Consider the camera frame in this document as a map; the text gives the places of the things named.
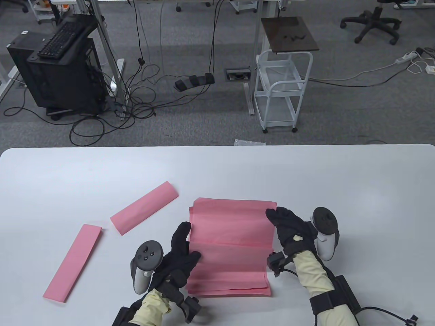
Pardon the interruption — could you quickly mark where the person's right hand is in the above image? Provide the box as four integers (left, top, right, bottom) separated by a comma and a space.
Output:
266, 207, 318, 257

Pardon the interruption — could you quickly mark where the person's left hand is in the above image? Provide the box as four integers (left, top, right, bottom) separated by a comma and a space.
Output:
150, 222, 202, 290

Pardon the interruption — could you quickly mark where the grey white handheld controller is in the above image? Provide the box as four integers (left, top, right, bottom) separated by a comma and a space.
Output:
130, 240, 164, 295
311, 207, 341, 262

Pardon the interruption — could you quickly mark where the pink paper sheet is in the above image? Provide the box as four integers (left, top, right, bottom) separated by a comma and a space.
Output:
110, 181, 179, 236
188, 198, 277, 292
43, 224, 103, 303
187, 205, 272, 297
188, 205, 272, 295

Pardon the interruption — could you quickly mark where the person's right forearm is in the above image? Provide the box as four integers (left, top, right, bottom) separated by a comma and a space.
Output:
292, 250, 354, 326

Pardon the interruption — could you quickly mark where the person's left forearm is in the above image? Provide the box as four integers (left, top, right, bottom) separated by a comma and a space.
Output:
129, 289, 172, 326

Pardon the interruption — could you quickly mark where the metal floor socket box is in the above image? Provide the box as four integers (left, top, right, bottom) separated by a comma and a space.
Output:
224, 69, 252, 82

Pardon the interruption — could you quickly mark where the black foot pedal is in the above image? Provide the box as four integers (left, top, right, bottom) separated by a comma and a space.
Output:
174, 73, 216, 92

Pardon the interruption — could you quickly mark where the dark brown board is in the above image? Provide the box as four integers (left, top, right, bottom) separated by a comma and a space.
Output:
260, 16, 320, 55

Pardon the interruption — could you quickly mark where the grey metal desk leg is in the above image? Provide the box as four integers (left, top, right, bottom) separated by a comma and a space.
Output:
75, 0, 125, 120

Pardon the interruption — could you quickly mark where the white power strip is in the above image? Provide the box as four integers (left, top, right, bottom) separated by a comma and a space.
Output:
395, 51, 419, 65

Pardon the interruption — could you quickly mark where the black computer tower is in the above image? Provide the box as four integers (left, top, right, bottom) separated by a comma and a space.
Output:
7, 31, 106, 116

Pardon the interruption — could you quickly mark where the black office chair base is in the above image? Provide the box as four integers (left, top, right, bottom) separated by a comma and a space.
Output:
341, 0, 402, 45

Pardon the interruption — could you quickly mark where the white storage cart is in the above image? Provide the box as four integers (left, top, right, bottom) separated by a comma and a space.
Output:
27, 0, 62, 25
229, 0, 259, 15

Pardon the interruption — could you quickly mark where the white desk foot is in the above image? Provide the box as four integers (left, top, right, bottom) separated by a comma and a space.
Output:
0, 61, 21, 103

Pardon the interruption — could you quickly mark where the black keyboard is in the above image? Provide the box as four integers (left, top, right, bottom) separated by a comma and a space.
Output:
37, 21, 86, 59

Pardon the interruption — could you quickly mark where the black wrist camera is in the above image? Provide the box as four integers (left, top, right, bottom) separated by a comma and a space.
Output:
183, 296, 203, 323
266, 252, 290, 277

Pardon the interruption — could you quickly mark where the white wire cart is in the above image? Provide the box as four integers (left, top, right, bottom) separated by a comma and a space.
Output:
254, 50, 314, 133

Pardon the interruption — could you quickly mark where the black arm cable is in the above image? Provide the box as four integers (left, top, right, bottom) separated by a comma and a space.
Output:
314, 306, 419, 326

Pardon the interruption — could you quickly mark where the tangle of black floor cables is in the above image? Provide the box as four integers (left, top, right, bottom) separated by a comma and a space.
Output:
3, 0, 226, 147

